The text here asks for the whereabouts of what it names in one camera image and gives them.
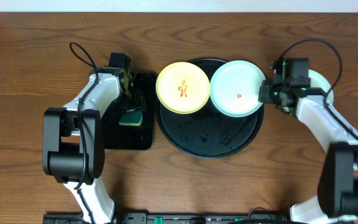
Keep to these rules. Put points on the black rectangular tray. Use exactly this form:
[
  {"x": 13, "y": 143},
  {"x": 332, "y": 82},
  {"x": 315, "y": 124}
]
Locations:
[{"x": 131, "y": 137}]

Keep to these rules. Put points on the green yellow sponge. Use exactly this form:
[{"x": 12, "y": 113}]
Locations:
[{"x": 131, "y": 119}]

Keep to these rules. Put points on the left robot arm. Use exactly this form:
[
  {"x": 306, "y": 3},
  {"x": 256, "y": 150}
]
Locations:
[{"x": 73, "y": 145}]

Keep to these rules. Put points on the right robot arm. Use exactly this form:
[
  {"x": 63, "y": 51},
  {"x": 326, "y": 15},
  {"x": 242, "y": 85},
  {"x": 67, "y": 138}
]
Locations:
[{"x": 337, "y": 197}]

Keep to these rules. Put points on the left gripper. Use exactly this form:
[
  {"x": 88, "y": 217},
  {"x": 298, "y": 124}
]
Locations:
[{"x": 134, "y": 104}]

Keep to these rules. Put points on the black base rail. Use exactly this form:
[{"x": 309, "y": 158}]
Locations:
[{"x": 143, "y": 218}]

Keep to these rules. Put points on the black round tray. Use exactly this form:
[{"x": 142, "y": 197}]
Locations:
[{"x": 208, "y": 133}]

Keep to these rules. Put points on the light green plate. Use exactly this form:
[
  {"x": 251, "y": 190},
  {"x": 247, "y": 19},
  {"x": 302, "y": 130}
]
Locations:
[
  {"x": 318, "y": 81},
  {"x": 235, "y": 88}
]

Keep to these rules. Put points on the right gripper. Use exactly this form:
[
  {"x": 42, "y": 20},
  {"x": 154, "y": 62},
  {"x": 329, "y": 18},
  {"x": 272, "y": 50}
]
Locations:
[{"x": 264, "y": 94}]

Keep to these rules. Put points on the yellow plate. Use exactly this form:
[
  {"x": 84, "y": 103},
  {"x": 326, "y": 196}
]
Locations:
[{"x": 183, "y": 87}]

